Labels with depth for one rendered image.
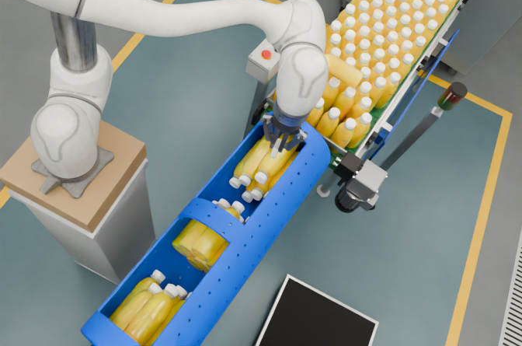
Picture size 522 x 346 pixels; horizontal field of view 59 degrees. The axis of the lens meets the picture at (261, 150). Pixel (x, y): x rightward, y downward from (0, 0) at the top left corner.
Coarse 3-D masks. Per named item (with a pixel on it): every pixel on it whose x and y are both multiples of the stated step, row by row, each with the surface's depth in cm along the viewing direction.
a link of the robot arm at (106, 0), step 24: (96, 0) 78; (120, 0) 80; (144, 0) 83; (240, 0) 98; (288, 0) 109; (312, 0) 108; (120, 24) 83; (144, 24) 84; (168, 24) 86; (192, 24) 89; (216, 24) 94; (264, 24) 102; (288, 24) 101; (312, 24) 103
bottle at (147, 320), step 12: (156, 300) 122; (168, 300) 123; (144, 312) 121; (156, 312) 121; (168, 312) 123; (132, 324) 119; (144, 324) 119; (156, 324) 120; (132, 336) 117; (144, 336) 118
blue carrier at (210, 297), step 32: (256, 128) 160; (320, 160) 149; (224, 192) 158; (288, 192) 140; (224, 224) 129; (256, 224) 132; (160, 256) 142; (224, 256) 126; (256, 256) 134; (128, 288) 135; (192, 288) 146; (224, 288) 126; (96, 320) 117; (192, 320) 119
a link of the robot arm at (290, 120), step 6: (276, 96) 108; (276, 102) 107; (276, 108) 108; (276, 114) 110; (282, 114) 107; (288, 114) 106; (306, 114) 107; (282, 120) 109; (288, 120) 108; (294, 120) 107; (300, 120) 108; (288, 126) 110; (294, 126) 110
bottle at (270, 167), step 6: (288, 138) 151; (270, 150) 149; (294, 150) 152; (264, 156) 149; (276, 156) 147; (282, 156) 148; (288, 156) 150; (264, 162) 146; (270, 162) 146; (276, 162) 146; (282, 162) 148; (264, 168) 145; (270, 168) 145; (276, 168) 146; (270, 174) 146; (276, 174) 148
